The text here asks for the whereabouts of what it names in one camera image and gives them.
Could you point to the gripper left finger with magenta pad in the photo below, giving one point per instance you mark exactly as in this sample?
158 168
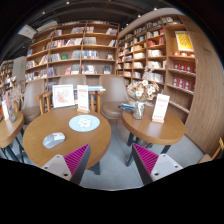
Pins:
71 166

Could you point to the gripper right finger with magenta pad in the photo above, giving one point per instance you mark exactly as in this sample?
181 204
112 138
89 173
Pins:
152 166

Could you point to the grey oval mouse pad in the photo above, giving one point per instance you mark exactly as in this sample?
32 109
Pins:
48 141

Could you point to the white computer mouse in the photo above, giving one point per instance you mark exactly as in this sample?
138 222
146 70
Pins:
58 136

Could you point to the round wooden right table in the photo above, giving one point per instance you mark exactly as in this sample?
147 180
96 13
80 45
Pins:
167 133

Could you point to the round wooden table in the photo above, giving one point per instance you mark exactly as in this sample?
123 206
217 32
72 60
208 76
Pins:
167 133
9 131
57 120

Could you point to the round wooden centre table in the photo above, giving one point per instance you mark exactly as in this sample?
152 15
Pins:
57 120

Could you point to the round light blue mat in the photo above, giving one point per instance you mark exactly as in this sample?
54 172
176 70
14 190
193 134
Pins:
84 123

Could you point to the wooden chair corner right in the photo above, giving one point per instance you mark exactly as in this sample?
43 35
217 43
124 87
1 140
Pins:
219 153

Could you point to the white red sign right table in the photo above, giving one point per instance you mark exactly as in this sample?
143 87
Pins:
160 108

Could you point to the stack of books on table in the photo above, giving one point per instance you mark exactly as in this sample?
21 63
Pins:
126 107

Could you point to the beige upholstered chair left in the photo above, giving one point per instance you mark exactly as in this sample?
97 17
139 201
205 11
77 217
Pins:
31 108

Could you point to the beige upholstered chair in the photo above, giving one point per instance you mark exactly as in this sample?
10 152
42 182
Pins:
31 108
114 95

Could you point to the round wooden left table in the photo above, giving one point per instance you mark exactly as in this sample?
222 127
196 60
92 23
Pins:
9 131

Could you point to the white floral picture sign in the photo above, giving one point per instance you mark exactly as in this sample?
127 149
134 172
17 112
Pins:
63 95

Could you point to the glass vase with dried flowers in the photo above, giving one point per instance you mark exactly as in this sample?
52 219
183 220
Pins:
142 91

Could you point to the white red standing sign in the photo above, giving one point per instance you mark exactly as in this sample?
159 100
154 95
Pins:
83 97

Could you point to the beige upholstered chair right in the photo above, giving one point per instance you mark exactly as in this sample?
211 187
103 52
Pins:
114 95

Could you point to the white sign left table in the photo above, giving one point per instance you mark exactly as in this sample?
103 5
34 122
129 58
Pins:
5 110

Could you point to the vase with dried branches left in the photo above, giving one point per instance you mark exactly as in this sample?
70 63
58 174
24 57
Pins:
11 97

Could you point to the yellow framed poster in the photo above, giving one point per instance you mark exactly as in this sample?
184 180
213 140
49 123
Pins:
183 41

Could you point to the wooden bookshelf back wall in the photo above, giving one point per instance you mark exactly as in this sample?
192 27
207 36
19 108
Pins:
86 48

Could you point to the wooden bookshelf wall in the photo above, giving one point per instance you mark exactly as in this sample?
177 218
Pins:
153 44
86 48

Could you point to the wooden bookshelf right wall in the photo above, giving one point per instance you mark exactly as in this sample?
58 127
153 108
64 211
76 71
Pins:
153 44

